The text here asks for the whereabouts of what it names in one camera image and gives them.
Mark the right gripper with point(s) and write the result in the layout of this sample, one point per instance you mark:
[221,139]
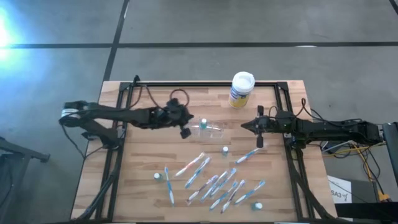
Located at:
[260,143]

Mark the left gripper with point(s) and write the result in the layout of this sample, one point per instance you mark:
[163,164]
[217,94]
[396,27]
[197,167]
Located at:
[175,115]

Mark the small teal mouthwash bottle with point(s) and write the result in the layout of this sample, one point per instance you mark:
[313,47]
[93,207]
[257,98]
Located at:
[203,124]

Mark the clear plastic organizer box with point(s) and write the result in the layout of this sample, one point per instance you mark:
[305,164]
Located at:
[216,130]

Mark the small toothpaste tube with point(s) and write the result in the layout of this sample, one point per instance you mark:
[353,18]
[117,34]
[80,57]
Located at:
[158,176]
[225,151]
[257,206]

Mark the orange white toothbrush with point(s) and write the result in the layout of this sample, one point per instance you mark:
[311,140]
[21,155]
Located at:
[189,165]

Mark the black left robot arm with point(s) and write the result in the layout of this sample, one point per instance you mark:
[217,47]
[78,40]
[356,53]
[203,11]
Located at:
[124,114]

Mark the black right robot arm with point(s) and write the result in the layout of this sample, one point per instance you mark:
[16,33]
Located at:
[335,130]

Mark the yellow disinfectant wipes canister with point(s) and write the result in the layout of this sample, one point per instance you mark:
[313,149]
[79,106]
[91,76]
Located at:
[241,93]

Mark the white paper label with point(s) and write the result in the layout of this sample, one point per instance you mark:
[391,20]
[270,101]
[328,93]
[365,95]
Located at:
[339,194]

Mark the black equipment case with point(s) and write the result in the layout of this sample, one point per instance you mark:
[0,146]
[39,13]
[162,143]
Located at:
[391,140]

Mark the black box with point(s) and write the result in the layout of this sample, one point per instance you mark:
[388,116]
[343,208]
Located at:
[367,211]

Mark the black metal stand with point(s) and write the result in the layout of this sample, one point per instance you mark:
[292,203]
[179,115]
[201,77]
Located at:
[18,151]

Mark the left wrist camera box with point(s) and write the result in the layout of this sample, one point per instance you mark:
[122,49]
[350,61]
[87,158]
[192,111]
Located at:
[185,132]

